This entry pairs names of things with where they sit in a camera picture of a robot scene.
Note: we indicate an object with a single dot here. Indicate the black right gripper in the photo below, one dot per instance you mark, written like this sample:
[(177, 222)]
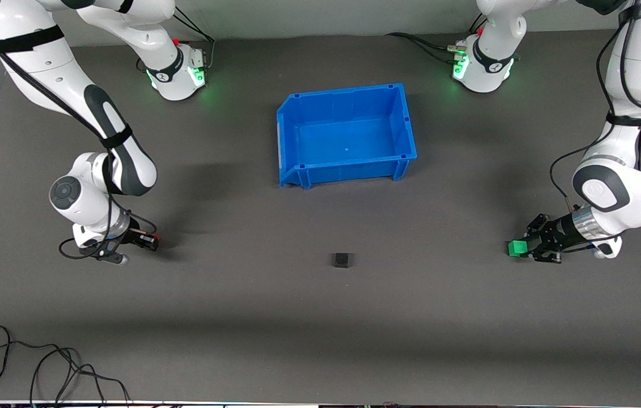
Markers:
[(129, 236)]

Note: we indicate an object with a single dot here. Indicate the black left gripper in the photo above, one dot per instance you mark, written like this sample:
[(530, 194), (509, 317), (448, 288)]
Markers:
[(556, 232)]

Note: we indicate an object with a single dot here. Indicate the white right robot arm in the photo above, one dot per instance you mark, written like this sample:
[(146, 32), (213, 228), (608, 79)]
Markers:
[(59, 79)]

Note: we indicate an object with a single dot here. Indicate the blue plastic storage bin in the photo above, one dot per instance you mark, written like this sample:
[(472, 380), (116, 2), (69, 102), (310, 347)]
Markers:
[(348, 141)]

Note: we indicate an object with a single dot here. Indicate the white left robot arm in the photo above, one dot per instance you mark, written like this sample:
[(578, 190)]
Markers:
[(626, 73)]

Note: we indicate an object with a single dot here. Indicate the small black cube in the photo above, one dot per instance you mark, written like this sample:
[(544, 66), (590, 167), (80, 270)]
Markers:
[(341, 260)]

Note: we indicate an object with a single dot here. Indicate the small green cube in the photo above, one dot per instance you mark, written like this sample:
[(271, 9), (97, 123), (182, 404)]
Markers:
[(517, 249)]

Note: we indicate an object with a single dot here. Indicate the dark grey table mat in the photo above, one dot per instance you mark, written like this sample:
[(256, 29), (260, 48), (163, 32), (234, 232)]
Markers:
[(320, 317)]

